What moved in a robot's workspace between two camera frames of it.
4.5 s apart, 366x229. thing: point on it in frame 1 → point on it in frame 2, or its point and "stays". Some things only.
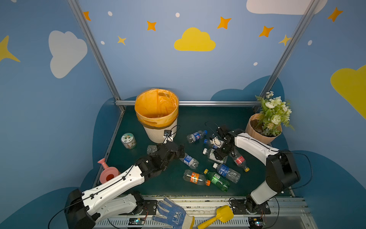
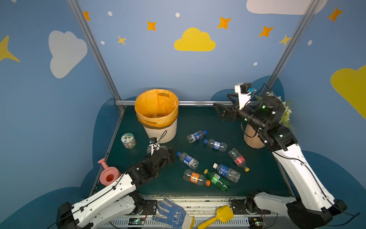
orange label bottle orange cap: (195, 178) stays
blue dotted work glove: (175, 217) stays
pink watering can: (108, 172) stays
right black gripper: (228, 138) → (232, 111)
